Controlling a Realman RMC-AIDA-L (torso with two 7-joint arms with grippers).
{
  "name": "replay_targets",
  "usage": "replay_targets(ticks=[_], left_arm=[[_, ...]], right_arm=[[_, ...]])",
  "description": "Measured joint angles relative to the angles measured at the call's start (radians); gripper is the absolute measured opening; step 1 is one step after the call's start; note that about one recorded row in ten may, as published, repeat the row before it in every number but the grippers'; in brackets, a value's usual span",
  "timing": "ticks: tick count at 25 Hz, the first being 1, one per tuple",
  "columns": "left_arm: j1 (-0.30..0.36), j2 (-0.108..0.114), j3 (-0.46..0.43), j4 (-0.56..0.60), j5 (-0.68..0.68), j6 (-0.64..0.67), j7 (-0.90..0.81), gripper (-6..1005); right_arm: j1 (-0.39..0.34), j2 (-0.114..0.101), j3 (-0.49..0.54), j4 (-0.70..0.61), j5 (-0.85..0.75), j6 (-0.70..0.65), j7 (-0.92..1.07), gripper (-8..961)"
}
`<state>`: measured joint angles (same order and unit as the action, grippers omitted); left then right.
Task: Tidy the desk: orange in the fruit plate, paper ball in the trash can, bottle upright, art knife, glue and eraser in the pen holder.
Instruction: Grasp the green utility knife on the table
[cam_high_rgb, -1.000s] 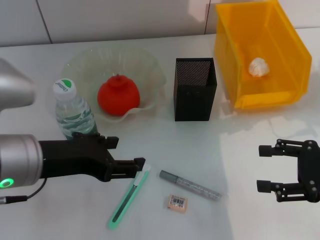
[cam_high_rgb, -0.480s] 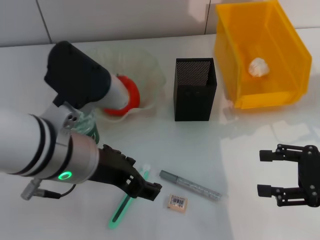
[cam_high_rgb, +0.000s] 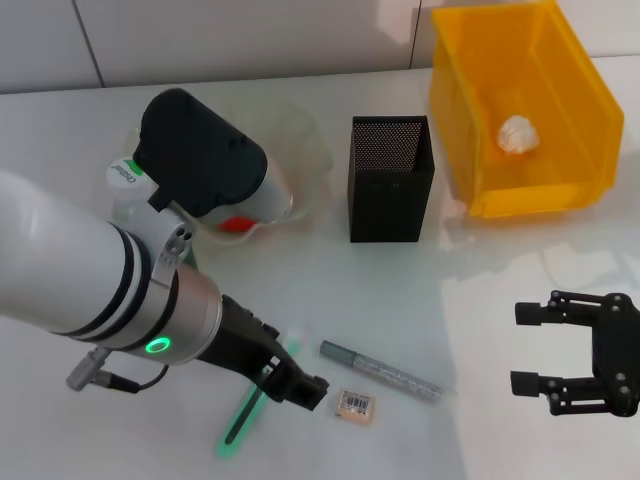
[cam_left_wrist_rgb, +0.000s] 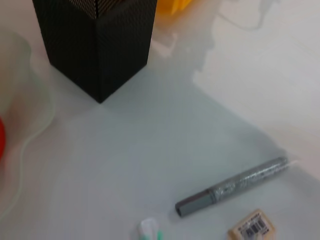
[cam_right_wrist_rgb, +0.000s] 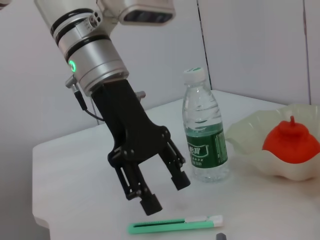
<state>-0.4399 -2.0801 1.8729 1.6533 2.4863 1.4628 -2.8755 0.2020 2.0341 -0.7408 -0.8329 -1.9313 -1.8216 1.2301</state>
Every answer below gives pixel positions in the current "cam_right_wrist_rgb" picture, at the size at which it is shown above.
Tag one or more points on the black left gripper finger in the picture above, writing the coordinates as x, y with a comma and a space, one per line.
151, 205

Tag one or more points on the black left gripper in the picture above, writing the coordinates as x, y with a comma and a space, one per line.
130, 125

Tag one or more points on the green utility knife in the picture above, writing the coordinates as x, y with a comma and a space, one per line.
162, 223

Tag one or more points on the clear green-label water bottle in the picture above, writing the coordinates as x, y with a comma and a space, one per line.
205, 140

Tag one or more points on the red-orange plastic orange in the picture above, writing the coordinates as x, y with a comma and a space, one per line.
292, 145

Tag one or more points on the grey marker pen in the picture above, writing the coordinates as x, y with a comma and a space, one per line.
221, 236

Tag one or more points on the green glass fruit plate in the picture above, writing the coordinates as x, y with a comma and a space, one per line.
245, 140

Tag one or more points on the left wrist camera housing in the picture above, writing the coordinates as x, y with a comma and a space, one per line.
147, 12

